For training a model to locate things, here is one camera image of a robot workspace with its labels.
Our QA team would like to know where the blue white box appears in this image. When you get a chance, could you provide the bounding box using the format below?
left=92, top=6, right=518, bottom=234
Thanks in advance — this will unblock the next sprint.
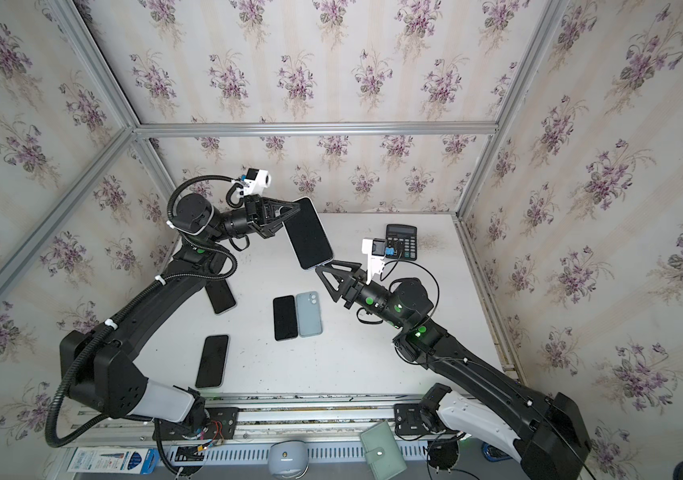
left=67, top=447, right=159, bottom=475

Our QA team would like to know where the green wallet pouch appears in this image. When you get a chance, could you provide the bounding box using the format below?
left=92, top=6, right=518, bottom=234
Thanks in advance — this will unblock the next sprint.
left=359, top=422, right=407, bottom=480

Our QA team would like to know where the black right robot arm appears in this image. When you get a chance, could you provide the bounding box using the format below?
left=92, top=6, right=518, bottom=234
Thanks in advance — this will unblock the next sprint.
left=314, top=261, right=591, bottom=479

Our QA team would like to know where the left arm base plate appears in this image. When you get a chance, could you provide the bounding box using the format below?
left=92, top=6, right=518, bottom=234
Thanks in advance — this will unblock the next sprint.
left=152, top=407, right=240, bottom=442

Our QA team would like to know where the black phone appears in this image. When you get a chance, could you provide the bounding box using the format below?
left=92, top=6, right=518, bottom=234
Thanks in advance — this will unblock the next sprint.
left=195, top=335, right=229, bottom=388
left=205, top=280, right=236, bottom=315

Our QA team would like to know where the black round puck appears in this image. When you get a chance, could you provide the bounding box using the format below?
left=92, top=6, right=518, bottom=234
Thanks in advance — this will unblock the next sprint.
left=427, top=440, right=459, bottom=471

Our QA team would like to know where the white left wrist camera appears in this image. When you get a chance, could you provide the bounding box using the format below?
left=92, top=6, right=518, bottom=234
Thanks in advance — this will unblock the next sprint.
left=238, top=168, right=271, bottom=196

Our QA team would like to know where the white perforated cable tray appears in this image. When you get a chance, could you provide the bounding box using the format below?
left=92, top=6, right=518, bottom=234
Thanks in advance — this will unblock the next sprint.
left=166, top=440, right=427, bottom=467

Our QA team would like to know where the blue handheld device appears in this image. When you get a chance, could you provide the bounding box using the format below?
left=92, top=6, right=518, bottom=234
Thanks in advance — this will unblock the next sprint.
left=481, top=442, right=511, bottom=463

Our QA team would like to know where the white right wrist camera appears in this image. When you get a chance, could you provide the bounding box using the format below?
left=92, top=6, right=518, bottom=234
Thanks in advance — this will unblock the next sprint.
left=361, top=238, right=387, bottom=283

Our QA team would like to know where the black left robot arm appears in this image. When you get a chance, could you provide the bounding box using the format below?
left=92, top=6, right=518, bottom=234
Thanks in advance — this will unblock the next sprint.
left=44, top=175, right=300, bottom=448

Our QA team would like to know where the light blue phone case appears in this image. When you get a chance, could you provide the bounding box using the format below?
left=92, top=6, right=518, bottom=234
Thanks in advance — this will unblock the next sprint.
left=295, top=291, right=323, bottom=338

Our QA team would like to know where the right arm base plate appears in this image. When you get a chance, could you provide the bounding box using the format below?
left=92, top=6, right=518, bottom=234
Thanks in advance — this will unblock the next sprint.
left=393, top=403, right=473, bottom=441

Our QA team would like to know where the black desk calculator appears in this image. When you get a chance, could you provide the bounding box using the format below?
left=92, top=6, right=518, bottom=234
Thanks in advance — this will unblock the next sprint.
left=385, top=224, right=417, bottom=261

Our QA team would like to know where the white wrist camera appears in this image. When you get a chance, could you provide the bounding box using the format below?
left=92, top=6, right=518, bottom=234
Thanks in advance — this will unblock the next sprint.
left=361, top=238, right=387, bottom=283
left=238, top=168, right=271, bottom=196

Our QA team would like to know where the grey round device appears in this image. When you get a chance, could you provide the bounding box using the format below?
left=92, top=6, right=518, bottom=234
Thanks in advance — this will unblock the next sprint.
left=267, top=440, right=309, bottom=479

